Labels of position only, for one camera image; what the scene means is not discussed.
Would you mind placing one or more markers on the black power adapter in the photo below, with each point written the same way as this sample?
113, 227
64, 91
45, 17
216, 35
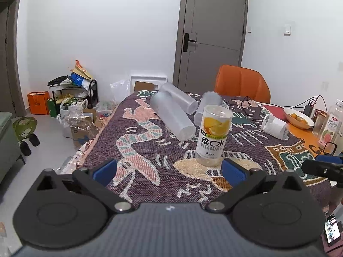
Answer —
307, 109

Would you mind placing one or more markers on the pink label clear bottle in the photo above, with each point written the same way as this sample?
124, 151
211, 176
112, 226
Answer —
332, 125

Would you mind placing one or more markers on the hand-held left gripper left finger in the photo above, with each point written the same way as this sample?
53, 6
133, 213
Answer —
105, 170

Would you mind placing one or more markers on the orange paper bag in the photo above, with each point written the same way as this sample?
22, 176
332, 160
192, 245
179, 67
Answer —
38, 103

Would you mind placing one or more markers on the clear drinking glass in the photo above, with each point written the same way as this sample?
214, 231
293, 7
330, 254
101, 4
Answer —
319, 125

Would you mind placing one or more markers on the green paper bag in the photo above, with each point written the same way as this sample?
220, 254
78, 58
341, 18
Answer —
53, 108

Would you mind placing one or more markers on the open cardboard box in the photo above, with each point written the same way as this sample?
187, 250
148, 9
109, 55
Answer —
81, 132

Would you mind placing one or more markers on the black shoe rack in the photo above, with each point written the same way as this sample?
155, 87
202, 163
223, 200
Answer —
80, 91

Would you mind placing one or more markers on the green frog stool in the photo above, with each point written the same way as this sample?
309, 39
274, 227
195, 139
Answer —
25, 131

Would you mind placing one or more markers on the white bowl of oranges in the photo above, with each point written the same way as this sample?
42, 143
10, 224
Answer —
298, 117

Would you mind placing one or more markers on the orange chair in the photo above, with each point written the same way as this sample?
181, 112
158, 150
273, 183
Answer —
241, 83

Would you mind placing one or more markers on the smartphone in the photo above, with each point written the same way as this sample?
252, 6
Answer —
332, 230

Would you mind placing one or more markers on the white foam box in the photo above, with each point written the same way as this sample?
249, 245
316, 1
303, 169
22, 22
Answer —
147, 76

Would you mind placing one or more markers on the brown cardboard piece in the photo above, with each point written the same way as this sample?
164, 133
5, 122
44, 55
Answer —
144, 85

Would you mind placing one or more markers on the large frosted plastic cup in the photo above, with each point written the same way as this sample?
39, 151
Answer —
171, 115

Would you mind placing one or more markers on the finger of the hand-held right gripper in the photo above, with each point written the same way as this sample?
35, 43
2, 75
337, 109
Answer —
331, 158
323, 170

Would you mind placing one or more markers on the printed woven blanket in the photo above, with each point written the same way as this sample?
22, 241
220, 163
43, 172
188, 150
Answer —
150, 150

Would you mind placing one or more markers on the white wall socket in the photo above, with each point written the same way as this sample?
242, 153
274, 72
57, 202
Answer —
324, 85

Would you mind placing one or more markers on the red folder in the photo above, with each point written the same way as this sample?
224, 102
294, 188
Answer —
274, 110

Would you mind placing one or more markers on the white label clear cup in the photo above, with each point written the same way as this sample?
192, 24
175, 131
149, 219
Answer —
276, 127

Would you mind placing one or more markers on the vitamin C water bottle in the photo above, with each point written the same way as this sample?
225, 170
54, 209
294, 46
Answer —
214, 136

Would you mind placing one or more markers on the clear plastic bag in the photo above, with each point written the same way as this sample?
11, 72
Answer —
120, 91

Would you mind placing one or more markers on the grey door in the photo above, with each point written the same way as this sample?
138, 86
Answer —
211, 29

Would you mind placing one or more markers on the dark wooden door frame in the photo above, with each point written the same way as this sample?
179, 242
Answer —
12, 59

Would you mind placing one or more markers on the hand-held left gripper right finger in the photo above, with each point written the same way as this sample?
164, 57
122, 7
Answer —
233, 172

